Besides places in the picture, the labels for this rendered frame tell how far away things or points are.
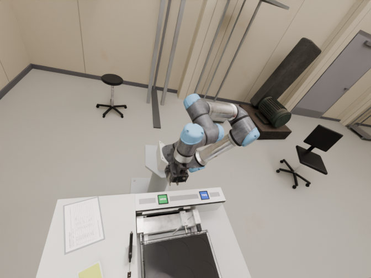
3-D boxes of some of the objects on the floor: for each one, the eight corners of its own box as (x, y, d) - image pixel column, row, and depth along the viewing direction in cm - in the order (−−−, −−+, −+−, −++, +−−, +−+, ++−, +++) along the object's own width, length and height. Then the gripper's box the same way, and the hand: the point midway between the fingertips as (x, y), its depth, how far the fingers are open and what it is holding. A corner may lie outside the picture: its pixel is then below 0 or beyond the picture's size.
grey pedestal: (131, 178, 205) (138, 127, 151) (167, 178, 219) (184, 132, 165) (128, 222, 170) (136, 177, 116) (171, 219, 184) (196, 177, 130)
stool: (125, 102, 308) (127, 72, 270) (128, 118, 280) (131, 87, 242) (95, 101, 287) (93, 68, 249) (96, 118, 259) (93, 84, 221)
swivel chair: (313, 190, 285) (366, 155, 225) (287, 190, 267) (338, 152, 207) (292, 161, 326) (333, 126, 265) (268, 160, 307) (306, 121, 247)
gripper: (174, 167, 64) (163, 194, 78) (196, 166, 67) (181, 193, 81) (170, 150, 69) (160, 178, 83) (190, 150, 73) (178, 177, 87)
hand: (170, 179), depth 83 cm, fingers closed
